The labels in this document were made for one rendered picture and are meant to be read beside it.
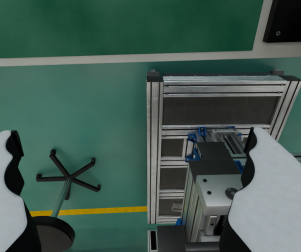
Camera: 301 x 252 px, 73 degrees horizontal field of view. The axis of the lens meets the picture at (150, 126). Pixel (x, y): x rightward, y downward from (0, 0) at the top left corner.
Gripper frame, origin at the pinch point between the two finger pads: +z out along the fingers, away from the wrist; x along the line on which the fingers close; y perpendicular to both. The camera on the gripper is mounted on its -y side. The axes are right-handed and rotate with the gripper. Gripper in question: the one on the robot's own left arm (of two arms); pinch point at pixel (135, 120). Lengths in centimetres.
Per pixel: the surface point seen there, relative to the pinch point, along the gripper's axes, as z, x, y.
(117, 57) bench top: 40.5, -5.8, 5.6
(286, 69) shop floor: 115, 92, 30
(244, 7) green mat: 40.3, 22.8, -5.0
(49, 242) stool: 59, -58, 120
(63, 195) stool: 91, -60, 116
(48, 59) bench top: 40.4, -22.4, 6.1
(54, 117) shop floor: 115, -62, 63
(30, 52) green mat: 40.2, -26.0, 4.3
